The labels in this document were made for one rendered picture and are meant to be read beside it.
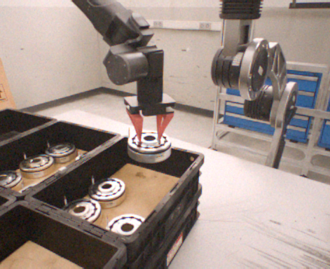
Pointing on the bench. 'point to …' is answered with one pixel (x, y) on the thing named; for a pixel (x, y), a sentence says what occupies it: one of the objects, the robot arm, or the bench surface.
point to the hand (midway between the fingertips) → (149, 136)
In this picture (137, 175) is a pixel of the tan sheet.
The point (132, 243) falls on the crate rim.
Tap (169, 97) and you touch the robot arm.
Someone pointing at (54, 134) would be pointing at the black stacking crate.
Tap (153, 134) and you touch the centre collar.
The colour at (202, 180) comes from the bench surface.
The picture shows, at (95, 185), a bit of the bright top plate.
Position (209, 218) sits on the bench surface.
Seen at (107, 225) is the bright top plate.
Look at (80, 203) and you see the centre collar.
